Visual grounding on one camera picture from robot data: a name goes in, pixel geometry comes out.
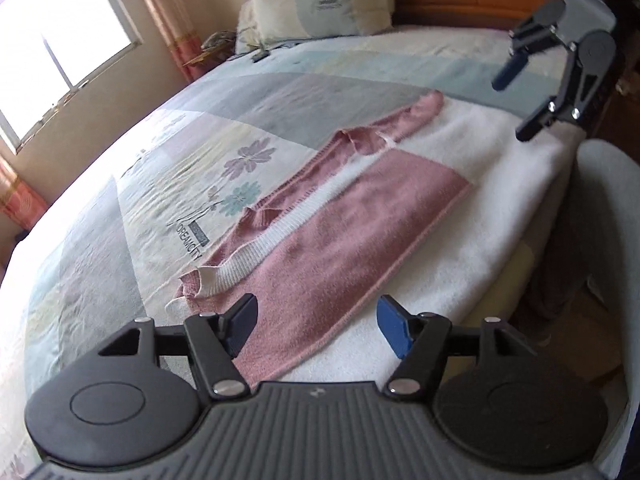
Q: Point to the striped pink curtain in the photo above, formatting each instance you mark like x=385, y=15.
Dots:
x=20, y=195
x=165, y=15

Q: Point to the black phone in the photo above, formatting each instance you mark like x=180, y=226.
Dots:
x=259, y=56

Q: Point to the pink and white sweater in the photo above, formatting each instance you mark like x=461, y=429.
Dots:
x=390, y=195

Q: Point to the large printed pillow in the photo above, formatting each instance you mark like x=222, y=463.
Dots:
x=320, y=0

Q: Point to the window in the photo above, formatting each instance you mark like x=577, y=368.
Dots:
x=55, y=35

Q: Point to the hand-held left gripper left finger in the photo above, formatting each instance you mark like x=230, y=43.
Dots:
x=242, y=322

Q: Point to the small printed pillow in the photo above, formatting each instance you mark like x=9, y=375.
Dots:
x=246, y=25

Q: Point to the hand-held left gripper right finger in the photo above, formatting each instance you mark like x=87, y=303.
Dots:
x=395, y=327

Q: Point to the wooden nightstand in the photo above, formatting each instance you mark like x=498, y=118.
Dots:
x=202, y=59

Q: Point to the bed with patchwork sheet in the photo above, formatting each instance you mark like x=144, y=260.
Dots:
x=175, y=135

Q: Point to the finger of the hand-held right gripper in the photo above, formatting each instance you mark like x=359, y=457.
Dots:
x=512, y=67
x=535, y=122

